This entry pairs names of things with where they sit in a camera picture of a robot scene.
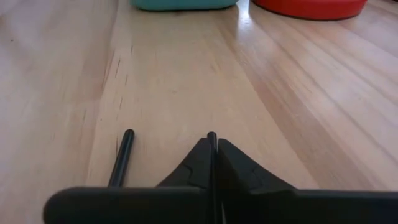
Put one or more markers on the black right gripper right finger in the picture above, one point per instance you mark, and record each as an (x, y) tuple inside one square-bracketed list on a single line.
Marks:
[(295, 207)]

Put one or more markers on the red desk lamp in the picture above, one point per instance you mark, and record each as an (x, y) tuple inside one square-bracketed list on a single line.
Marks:
[(311, 7)]

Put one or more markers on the teal plastic caddy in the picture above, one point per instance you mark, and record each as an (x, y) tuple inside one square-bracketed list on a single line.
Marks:
[(183, 4)]

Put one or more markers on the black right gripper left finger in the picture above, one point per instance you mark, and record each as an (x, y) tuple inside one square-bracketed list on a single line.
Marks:
[(140, 205)]

